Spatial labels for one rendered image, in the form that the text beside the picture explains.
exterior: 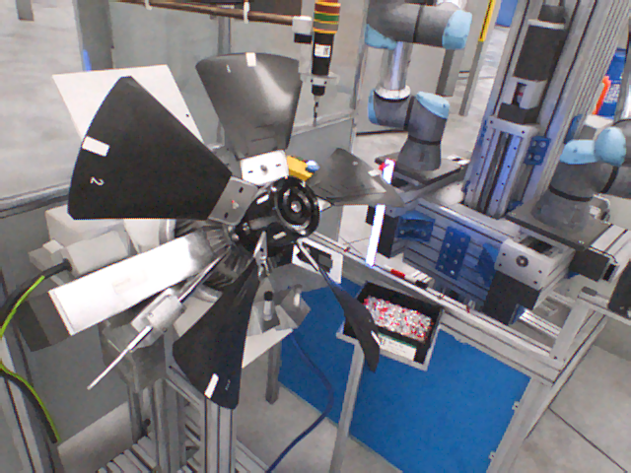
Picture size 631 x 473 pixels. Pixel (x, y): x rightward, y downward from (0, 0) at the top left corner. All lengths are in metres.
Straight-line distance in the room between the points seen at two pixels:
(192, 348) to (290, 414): 1.39
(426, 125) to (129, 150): 1.07
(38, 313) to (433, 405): 1.13
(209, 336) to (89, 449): 1.36
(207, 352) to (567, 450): 1.86
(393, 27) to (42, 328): 0.86
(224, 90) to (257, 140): 0.13
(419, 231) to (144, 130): 1.14
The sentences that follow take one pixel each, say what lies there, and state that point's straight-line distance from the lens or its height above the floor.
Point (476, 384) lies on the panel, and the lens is 1.44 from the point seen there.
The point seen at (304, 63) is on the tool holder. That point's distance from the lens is 0.88.
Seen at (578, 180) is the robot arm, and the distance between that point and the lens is 1.46.
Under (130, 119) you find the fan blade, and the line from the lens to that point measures 0.78.
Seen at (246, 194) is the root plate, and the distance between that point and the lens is 0.86.
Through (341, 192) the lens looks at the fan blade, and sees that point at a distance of 1.02.
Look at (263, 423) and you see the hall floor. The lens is 2.04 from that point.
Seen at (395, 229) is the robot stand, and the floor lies 0.85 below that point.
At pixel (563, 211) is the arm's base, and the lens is 1.48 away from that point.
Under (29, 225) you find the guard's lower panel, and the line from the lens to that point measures 1.48.
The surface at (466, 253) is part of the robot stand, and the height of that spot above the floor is 0.83.
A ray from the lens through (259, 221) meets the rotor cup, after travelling 0.85.
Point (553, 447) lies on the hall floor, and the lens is 2.34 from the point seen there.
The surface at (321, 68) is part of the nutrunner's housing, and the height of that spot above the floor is 1.45.
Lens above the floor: 1.61
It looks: 31 degrees down
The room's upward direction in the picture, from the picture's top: 8 degrees clockwise
